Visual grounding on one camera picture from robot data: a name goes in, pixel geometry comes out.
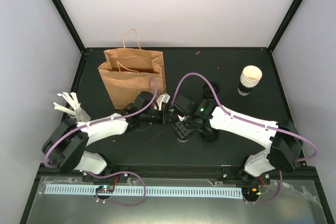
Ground brown paper bag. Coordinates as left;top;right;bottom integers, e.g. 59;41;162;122
98;28;166;109

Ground single black paper cup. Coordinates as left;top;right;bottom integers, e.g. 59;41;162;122
177;136;190;143

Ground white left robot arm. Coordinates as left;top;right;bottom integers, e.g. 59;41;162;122
42;91;170;182

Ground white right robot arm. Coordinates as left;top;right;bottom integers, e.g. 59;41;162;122
168;95;303;185

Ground stack of black paper cups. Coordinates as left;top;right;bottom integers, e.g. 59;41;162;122
237;65;263;96

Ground white wooden stirrers in glass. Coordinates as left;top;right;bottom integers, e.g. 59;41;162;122
54;92;91;123

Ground right small circuit board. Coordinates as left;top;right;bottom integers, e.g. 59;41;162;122
242;186;269;196

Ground small circuit board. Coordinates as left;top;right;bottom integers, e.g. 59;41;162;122
242;186;269;196
96;185;114;194

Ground left small circuit board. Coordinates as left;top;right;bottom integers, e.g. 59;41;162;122
96;185;114;194

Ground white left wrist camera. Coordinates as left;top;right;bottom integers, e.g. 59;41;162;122
154;93;170;111

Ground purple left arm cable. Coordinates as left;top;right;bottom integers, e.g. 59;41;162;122
44;77;158;208

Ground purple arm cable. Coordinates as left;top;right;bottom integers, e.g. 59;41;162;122
170;72;320;205
44;77;158;208

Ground black front aluminium rail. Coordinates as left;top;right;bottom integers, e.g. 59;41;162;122
36;164;319;185

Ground white slotted cable duct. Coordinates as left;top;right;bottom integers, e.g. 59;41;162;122
44;184;243;199

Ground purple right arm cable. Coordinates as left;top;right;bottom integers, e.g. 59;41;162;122
170;72;320;205

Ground black frame post right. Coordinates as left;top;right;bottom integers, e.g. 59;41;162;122
268;0;303;53

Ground black frame post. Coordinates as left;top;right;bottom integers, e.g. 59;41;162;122
268;0;303;53
51;0;86;53

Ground black frame post left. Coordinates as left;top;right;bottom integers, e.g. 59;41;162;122
51;0;86;53

